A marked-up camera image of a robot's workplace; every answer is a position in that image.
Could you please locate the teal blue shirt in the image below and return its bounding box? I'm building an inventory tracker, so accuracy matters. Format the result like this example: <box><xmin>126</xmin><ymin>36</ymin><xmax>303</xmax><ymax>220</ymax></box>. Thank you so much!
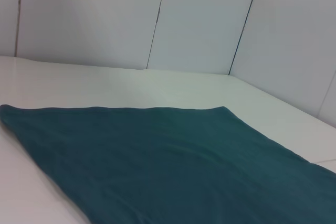
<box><xmin>0</xmin><ymin>104</ymin><xmax>336</xmax><ymax>224</ymax></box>

